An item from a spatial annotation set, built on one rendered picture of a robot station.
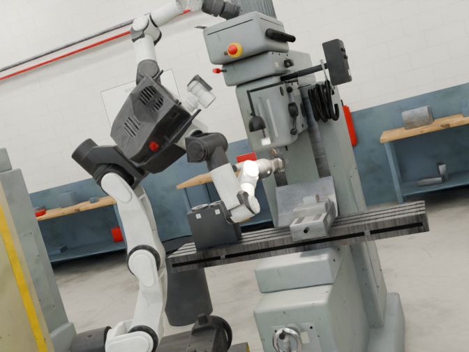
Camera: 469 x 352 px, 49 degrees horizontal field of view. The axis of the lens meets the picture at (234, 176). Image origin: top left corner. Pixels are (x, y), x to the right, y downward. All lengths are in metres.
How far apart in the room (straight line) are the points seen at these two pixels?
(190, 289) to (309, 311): 2.17
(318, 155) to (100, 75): 5.39
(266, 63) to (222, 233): 0.85
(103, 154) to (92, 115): 5.73
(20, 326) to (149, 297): 1.27
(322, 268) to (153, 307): 0.73
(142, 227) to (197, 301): 2.15
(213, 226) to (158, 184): 4.97
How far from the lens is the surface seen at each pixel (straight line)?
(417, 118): 6.00
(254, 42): 2.19
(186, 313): 4.26
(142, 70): 2.21
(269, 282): 2.32
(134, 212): 2.15
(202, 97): 2.12
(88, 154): 2.18
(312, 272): 2.26
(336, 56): 2.54
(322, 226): 2.23
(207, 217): 2.54
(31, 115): 8.54
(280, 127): 2.30
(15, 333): 3.32
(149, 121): 1.98
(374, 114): 6.54
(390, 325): 3.00
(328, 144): 2.74
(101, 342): 2.37
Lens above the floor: 1.48
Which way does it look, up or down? 6 degrees down
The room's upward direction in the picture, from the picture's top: 15 degrees counter-clockwise
